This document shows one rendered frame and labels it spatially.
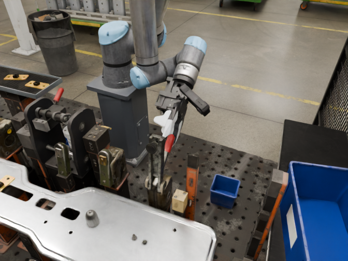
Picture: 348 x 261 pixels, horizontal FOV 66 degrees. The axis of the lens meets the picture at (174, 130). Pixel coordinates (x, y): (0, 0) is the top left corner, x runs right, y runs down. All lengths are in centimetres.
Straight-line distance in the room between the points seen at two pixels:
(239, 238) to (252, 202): 19
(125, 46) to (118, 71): 10
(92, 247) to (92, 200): 15
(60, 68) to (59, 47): 28
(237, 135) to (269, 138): 29
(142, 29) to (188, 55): 16
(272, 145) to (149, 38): 197
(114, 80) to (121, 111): 13
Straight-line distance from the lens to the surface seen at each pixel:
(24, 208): 90
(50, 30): 361
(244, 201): 122
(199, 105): 79
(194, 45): 89
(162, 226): 77
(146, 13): 84
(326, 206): 87
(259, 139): 266
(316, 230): 81
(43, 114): 91
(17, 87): 115
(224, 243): 110
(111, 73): 112
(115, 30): 106
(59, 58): 376
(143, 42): 86
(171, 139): 78
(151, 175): 75
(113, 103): 116
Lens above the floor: 165
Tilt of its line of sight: 39 degrees down
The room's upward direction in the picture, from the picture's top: straight up
